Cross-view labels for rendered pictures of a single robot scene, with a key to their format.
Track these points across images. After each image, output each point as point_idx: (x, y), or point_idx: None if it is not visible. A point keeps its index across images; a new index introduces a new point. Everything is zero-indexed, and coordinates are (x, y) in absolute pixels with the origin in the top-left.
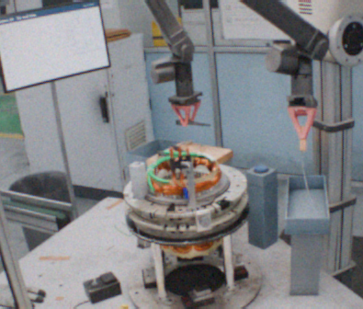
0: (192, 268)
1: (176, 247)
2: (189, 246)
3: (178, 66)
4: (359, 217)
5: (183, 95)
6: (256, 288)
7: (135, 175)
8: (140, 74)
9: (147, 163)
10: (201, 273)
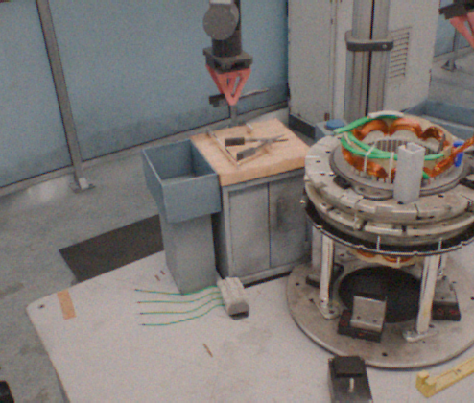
0: (343, 289)
1: None
2: None
3: (234, 2)
4: (127, 197)
5: (238, 51)
6: None
7: (417, 164)
8: None
9: (223, 179)
10: (361, 285)
